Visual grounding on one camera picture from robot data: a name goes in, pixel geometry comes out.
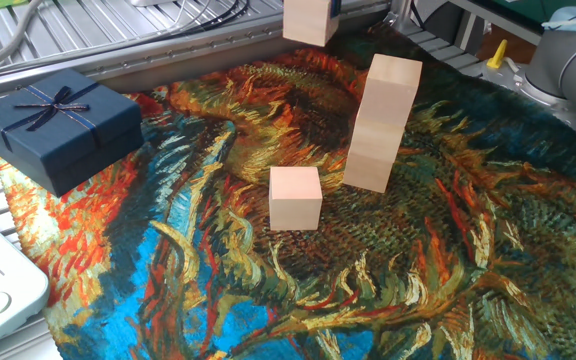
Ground plain wooden cube block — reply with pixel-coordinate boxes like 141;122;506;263
342;151;395;195
268;166;324;232
356;53;424;129
346;117;407;165
282;0;340;48

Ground yellow plastic piece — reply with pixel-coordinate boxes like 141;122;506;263
485;38;510;71

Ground sunflower painting print cloth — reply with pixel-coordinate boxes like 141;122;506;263
0;24;576;360

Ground navy gift box with ribbon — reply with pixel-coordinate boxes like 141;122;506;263
0;68;145;198

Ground aluminium frame beam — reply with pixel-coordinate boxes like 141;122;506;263
390;0;414;31

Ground thin black cables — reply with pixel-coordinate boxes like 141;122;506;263
92;0;252;49

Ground aluminium slotted rail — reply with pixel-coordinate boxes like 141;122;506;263
0;0;394;101

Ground thick grey cable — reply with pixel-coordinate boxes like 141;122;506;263
0;0;47;79

